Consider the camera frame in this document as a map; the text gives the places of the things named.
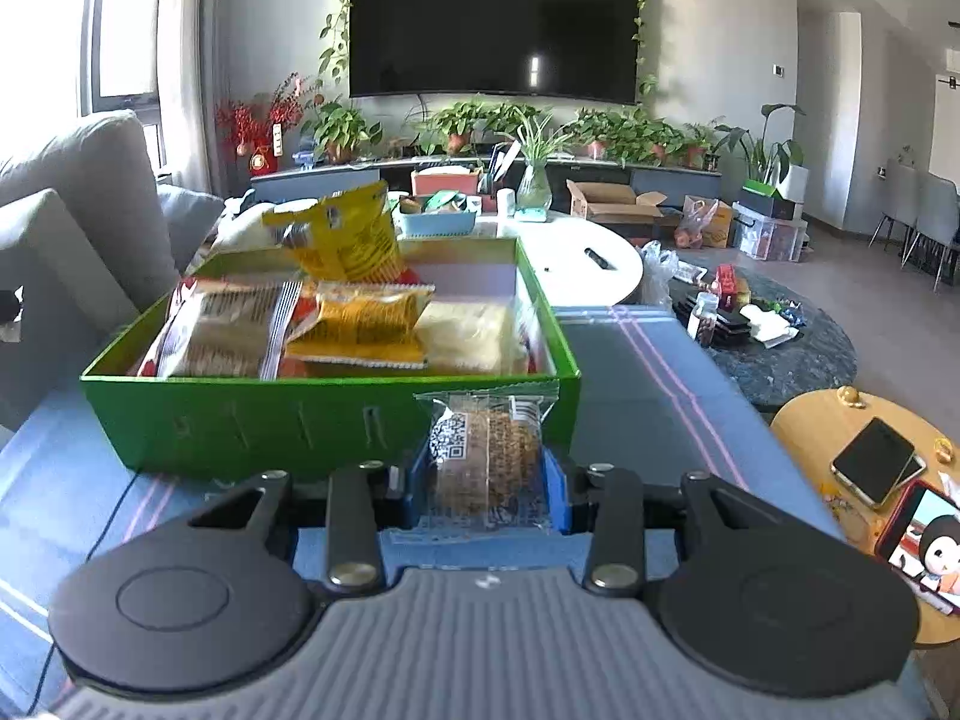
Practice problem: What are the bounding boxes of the grey television cabinet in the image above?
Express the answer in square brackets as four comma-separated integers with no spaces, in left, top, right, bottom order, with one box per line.
[250,156,725,205]

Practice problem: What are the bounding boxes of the open cardboard box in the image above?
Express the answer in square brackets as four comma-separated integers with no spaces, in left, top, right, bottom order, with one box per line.
[565,178,670,227]

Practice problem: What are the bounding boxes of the black cable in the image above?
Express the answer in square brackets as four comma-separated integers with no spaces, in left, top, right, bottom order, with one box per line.
[28,465,145,717]

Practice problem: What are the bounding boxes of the dark round marble table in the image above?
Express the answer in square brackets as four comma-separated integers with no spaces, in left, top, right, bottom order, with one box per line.
[658,258,859,410]

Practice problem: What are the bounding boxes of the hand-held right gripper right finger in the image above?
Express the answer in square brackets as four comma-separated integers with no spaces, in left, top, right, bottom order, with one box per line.
[543,450,785,592]

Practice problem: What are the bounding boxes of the black framed window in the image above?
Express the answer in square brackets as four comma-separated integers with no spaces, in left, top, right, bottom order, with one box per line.
[78,0,167,170]

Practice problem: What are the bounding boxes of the grey sofa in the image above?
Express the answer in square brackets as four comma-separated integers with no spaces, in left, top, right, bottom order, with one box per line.
[0,108,227,432]

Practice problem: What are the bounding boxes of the green and black box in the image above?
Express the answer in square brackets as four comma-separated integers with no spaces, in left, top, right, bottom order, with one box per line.
[738,180,797,220]

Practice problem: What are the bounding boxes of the orange plastic bag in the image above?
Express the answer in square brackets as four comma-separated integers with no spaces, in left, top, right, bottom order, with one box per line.
[673,193,734,250]

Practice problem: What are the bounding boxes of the clear storage box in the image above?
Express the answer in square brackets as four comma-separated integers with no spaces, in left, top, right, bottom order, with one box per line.
[730,202,809,263]

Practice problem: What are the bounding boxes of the red bread bag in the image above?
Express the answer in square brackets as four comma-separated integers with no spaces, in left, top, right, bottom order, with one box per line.
[136,276,304,382]

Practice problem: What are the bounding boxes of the dining chairs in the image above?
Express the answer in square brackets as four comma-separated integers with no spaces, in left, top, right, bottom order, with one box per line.
[868,162,960,292]

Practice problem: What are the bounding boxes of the white oval coffee table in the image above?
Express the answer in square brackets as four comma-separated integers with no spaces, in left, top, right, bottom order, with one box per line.
[477,213,646,310]

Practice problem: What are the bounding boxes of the clear plastic bag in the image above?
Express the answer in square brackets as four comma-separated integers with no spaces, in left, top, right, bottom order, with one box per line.
[636,238,682,310]

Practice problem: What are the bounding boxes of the light blue basket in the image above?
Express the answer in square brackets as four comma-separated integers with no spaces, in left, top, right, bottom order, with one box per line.
[393,208,479,238]

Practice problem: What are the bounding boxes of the white cushion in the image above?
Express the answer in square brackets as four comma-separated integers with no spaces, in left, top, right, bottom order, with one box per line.
[214,197,319,254]

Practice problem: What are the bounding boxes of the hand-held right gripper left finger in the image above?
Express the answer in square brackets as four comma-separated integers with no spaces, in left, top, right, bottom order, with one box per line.
[186,450,430,592]

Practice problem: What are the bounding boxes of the red snack packet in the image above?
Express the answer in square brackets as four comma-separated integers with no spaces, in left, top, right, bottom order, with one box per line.
[711,264,752,310]

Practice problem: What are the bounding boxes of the red yellow chips bag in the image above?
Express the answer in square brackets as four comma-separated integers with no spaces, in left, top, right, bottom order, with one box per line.
[261,180,407,284]

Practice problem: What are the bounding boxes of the row of potted green plants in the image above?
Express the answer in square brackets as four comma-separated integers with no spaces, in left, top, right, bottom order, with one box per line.
[303,97,725,170]

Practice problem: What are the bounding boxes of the black wall television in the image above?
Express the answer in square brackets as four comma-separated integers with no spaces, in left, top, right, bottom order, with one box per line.
[348,0,643,104]

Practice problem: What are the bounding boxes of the round wooden side table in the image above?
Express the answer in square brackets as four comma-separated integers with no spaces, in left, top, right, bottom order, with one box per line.
[769,387,960,650]

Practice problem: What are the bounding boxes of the hanging green vine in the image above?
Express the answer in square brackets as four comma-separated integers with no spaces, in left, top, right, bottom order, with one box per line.
[634,0,659,100]
[318,0,376,87]

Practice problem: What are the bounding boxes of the green cardboard box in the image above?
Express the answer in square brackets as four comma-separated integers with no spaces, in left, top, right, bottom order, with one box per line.
[79,235,583,479]

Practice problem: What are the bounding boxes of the red case phone cartoon screen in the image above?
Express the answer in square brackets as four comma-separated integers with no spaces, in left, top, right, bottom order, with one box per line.
[873,478,960,617]

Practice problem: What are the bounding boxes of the clear brown cake packet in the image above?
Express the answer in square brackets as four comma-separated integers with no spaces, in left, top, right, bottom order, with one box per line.
[412,381,562,535]

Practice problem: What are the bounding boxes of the clear toast bread packet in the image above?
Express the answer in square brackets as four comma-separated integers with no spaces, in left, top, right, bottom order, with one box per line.
[414,298,529,377]

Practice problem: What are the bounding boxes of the white crumpled paper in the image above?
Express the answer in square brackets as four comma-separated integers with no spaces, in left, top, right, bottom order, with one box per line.
[738,303,802,350]

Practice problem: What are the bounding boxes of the large leaf plant white pot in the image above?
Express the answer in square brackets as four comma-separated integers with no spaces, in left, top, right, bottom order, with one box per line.
[714,102,812,202]

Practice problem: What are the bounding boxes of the black smartphone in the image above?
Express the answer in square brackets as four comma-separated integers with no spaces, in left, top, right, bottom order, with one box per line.
[829,416,928,509]

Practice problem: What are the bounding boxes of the orange cracker packet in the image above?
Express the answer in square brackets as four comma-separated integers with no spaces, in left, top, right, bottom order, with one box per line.
[283,279,437,371]

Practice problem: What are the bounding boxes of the red flower plant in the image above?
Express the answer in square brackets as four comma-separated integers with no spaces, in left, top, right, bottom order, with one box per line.
[213,73,317,160]

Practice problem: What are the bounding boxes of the red pink box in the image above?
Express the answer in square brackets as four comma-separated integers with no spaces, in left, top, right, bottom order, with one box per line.
[409,167,482,200]

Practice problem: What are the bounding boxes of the small glass jar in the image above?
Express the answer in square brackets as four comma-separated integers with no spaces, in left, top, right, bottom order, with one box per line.
[685,291,722,347]

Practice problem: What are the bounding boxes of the spider plant in glass vase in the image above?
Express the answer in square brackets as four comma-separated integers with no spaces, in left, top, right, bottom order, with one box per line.
[507,111,577,212]

